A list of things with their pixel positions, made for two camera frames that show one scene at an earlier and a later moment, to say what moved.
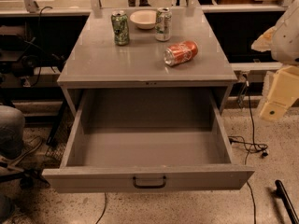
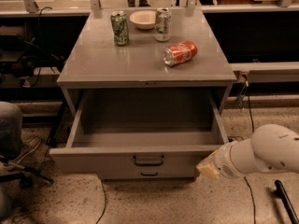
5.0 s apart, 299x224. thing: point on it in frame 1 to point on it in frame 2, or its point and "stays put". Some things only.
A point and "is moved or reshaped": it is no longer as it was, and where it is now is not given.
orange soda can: (180, 52) stays put
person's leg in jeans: (12, 124) stays put
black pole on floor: (282, 193) stays put
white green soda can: (163, 24) stays put
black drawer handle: (149, 187) to (146, 163)
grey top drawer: (147, 139) is moved or reshaped
